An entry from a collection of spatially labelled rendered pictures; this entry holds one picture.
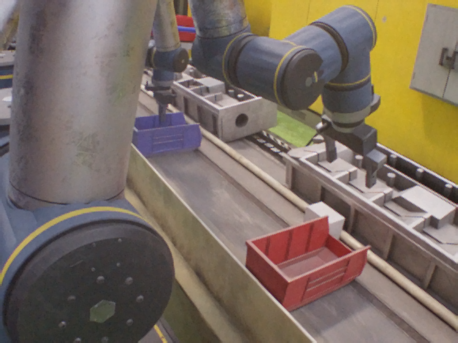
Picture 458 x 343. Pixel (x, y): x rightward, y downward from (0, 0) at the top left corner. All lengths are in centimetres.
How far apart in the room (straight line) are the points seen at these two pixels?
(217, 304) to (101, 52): 108
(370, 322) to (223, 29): 86
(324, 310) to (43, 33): 100
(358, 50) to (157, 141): 126
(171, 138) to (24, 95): 151
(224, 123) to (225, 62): 131
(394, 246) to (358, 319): 30
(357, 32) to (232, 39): 23
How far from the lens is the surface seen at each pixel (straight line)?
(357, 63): 77
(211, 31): 73
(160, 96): 193
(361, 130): 88
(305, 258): 131
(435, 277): 129
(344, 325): 114
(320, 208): 141
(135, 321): 46
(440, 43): 356
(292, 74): 62
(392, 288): 132
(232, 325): 128
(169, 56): 164
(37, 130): 38
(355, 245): 140
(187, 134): 190
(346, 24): 74
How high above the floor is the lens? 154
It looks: 28 degrees down
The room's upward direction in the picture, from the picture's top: 6 degrees clockwise
